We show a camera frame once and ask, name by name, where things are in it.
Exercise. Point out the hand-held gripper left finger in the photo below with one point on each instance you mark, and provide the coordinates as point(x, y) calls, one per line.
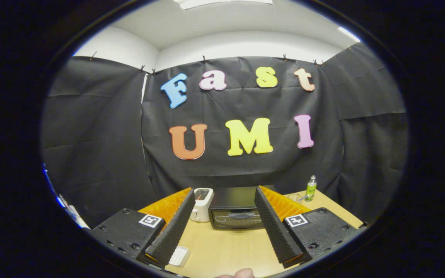
point(176, 227)

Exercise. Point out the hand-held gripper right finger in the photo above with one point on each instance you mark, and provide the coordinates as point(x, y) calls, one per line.
point(274, 227)

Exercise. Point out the white rectangular food tray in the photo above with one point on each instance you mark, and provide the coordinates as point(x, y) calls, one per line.
point(180, 255)

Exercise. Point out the black toaster oven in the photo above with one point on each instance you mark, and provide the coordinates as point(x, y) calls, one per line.
point(232, 199)

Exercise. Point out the white bread toaster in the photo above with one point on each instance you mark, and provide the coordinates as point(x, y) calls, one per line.
point(201, 204)

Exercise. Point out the pale plastic utensil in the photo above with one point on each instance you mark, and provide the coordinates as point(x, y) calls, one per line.
point(303, 198)

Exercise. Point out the green label drink bottle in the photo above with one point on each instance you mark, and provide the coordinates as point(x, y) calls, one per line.
point(311, 190)

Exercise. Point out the ceiling light panel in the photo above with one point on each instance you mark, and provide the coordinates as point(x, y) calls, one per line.
point(222, 3)

